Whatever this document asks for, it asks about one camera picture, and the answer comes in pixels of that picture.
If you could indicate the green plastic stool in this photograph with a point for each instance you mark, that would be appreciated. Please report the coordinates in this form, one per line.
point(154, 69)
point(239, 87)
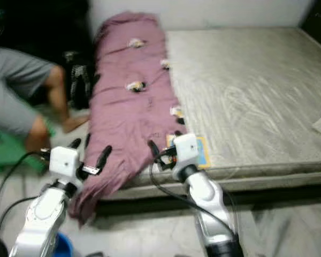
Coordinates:
point(2, 155)

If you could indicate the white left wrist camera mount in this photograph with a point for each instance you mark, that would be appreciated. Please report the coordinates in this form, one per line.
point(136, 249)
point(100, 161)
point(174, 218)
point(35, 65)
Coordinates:
point(64, 161)

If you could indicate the pink cartoon print blanket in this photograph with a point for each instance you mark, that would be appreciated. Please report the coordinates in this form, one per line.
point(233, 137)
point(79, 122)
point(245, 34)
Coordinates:
point(128, 107)

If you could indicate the colourful children's book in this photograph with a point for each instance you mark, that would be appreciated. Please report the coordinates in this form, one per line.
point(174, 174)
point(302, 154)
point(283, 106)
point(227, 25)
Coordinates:
point(204, 152)

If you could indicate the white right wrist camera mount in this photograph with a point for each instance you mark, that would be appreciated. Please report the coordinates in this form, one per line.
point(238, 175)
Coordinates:
point(187, 150)

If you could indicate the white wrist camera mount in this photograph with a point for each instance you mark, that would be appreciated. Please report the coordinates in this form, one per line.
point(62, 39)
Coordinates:
point(187, 150)
point(64, 161)

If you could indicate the white quilted mattress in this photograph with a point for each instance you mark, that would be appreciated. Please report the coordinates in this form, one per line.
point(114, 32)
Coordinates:
point(246, 91)

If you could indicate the black white patterned bag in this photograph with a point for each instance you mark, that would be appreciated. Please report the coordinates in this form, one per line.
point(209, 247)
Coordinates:
point(79, 80)

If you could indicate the pale bed base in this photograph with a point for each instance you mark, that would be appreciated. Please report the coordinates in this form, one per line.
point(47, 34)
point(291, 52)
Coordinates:
point(262, 184)

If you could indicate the person in grey shorts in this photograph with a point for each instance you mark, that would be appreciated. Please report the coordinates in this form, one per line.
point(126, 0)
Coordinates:
point(16, 85)

